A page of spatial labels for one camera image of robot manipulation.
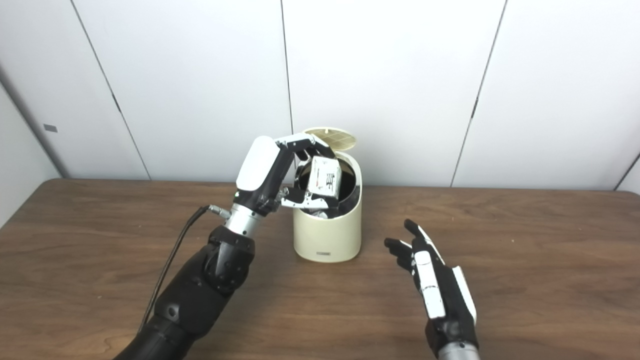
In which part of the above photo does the cream-colored round bin lid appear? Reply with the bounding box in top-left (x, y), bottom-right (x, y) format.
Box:
top-left (304, 127), bottom-right (358, 151)

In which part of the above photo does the cream-colored bin body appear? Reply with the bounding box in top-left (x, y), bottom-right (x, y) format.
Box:
top-left (292, 150), bottom-right (363, 263)

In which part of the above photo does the white and black right hand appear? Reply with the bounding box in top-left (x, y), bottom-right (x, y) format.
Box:
top-left (384, 219), bottom-right (479, 358)

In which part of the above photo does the white and green milk carton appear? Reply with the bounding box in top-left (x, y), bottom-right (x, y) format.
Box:
top-left (306, 155), bottom-right (343, 202)

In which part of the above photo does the white and black left hand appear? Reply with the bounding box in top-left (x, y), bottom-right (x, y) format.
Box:
top-left (234, 132), bottom-right (337, 217)

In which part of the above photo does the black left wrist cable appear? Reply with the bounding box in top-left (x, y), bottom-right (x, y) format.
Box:
top-left (136, 204), bottom-right (232, 336)

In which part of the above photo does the black bin liner bag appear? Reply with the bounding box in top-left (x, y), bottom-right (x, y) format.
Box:
top-left (294, 159), bottom-right (361, 220)

